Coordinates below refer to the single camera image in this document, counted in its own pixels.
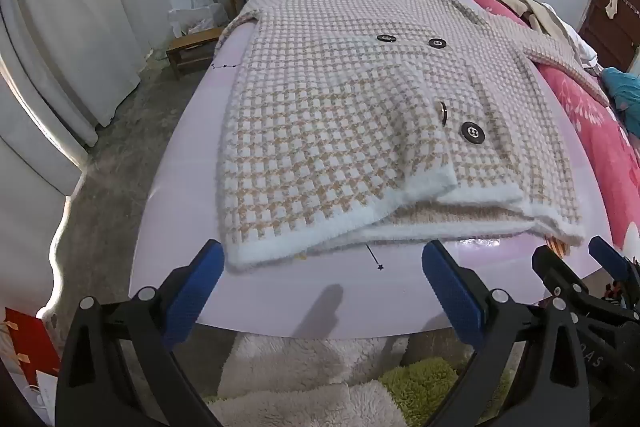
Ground beige clothes pile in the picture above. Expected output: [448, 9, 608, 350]
[495, 0, 566, 38]

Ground white curtain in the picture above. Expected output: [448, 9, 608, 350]
[0, 0, 173, 198]

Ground white clothes pile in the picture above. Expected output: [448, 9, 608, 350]
[545, 4, 598, 68]

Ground teal garment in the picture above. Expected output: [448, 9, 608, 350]
[600, 67, 640, 132]

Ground white plastic bags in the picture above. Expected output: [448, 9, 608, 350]
[167, 0, 228, 38]

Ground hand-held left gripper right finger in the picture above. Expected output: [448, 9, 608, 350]
[421, 239, 593, 427]

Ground dark wooden wardrobe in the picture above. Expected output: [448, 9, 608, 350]
[577, 0, 640, 75]

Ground beige white checkered towel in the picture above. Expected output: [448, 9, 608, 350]
[216, 0, 612, 272]

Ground white paper bag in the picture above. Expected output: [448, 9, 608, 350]
[22, 372, 61, 425]

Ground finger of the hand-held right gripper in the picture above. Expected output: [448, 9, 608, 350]
[588, 236, 640, 303]
[531, 246, 636, 325]

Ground small wooden stool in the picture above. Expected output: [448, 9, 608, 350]
[166, 27, 226, 80]

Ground pink floral blanket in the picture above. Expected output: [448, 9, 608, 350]
[465, 0, 640, 268]

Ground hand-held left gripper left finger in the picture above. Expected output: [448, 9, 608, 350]
[55, 239, 226, 427]

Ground red box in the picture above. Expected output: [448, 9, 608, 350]
[0, 306, 63, 390]

